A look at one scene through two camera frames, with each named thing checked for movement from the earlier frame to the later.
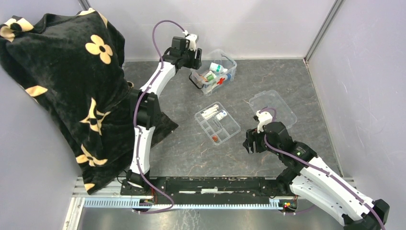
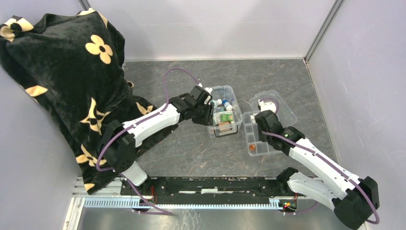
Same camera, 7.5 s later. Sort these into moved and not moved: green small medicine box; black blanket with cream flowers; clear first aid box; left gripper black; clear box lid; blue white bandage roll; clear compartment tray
Moved: left gripper black; blue white bandage roll; clear compartment tray; green small medicine box; clear first aid box
Not moved: clear box lid; black blanket with cream flowers
